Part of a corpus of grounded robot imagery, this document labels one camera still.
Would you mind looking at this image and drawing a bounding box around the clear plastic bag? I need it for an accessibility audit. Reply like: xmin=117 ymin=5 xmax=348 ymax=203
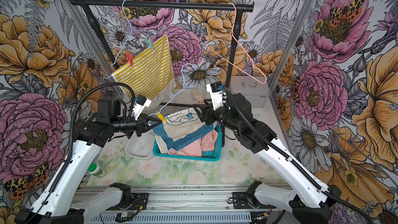
xmin=191 ymin=88 xmax=206 ymax=100

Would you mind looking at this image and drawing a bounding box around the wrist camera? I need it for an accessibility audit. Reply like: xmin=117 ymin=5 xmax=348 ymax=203
xmin=133 ymin=95 xmax=151 ymax=120
xmin=206 ymin=81 xmax=227 ymax=111

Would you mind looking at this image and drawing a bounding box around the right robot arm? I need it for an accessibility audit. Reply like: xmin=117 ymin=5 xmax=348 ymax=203
xmin=193 ymin=94 xmax=341 ymax=224

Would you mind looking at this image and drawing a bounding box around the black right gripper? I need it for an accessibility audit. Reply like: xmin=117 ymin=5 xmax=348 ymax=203
xmin=193 ymin=99 xmax=241 ymax=133

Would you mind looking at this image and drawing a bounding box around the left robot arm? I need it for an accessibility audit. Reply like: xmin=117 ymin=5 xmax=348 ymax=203
xmin=15 ymin=95 xmax=161 ymax=224

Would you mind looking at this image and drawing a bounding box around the silver aluminium case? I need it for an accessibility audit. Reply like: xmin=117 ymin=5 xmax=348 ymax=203
xmin=230 ymin=76 xmax=269 ymax=108

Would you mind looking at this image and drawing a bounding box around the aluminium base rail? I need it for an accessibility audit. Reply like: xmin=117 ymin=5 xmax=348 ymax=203
xmin=71 ymin=185 xmax=327 ymax=224

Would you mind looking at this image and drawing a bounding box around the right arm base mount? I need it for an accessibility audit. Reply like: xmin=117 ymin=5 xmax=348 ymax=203
xmin=227 ymin=192 xmax=273 ymax=210

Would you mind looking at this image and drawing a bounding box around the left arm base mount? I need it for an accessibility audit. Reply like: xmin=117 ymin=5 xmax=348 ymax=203
xmin=107 ymin=193 xmax=149 ymax=211

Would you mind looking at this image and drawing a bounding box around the black clothes rack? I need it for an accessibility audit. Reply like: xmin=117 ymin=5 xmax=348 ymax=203
xmin=68 ymin=0 xmax=255 ymax=88

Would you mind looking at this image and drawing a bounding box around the teal plastic basket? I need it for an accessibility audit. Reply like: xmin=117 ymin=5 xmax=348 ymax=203
xmin=152 ymin=113 xmax=223 ymax=162

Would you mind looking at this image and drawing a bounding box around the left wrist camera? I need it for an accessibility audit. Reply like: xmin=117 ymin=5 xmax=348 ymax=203
xmin=133 ymin=95 xmax=151 ymax=120

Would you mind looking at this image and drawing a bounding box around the white plastic tray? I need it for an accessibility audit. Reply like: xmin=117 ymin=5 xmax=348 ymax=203
xmin=125 ymin=131 xmax=155 ymax=160

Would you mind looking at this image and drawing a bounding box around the green clothespin on yellow towel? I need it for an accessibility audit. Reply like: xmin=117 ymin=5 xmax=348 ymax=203
xmin=145 ymin=37 xmax=154 ymax=51

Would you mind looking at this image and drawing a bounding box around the green capped white bottle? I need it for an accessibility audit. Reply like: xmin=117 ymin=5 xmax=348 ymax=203
xmin=87 ymin=162 xmax=106 ymax=178

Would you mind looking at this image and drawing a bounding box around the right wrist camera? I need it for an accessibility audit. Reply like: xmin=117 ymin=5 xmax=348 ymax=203
xmin=206 ymin=81 xmax=227 ymax=111

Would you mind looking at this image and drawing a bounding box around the light blue wire hanger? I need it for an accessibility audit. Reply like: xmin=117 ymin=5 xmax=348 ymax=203
xmin=111 ymin=0 xmax=154 ymax=66

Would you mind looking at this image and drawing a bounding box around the yellow striped towel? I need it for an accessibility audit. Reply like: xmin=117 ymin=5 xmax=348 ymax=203
xmin=112 ymin=35 xmax=176 ymax=111

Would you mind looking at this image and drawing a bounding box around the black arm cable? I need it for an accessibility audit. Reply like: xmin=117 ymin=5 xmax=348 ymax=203
xmin=223 ymin=86 xmax=374 ymax=224
xmin=46 ymin=82 xmax=136 ymax=194

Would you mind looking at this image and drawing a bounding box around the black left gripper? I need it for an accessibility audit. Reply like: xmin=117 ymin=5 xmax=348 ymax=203
xmin=111 ymin=114 xmax=162 ymax=138

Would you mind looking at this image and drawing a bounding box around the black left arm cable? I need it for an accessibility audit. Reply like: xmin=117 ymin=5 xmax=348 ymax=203
xmin=46 ymin=82 xmax=136 ymax=194

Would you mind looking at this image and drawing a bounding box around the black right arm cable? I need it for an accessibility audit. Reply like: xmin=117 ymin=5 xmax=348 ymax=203
xmin=223 ymin=86 xmax=374 ymax=224

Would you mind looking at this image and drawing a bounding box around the blue and beige towel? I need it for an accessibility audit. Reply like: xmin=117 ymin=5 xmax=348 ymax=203
xmin=152 ymin=107 xmax=215 ymax=155

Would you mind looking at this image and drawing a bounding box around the pink wire hanger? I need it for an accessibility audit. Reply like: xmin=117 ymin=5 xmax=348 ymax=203
xmin=211 ymin=3 xmax=267 ymax=85

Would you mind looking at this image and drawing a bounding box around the pink towel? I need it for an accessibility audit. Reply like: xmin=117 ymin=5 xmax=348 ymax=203
xmin=168 ymin=130 xmax=218 ymax=157

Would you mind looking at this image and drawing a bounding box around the floral table mat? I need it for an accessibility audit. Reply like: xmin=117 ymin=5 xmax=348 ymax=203
xmin=88 ymin=138 xmax=286 ymax=187

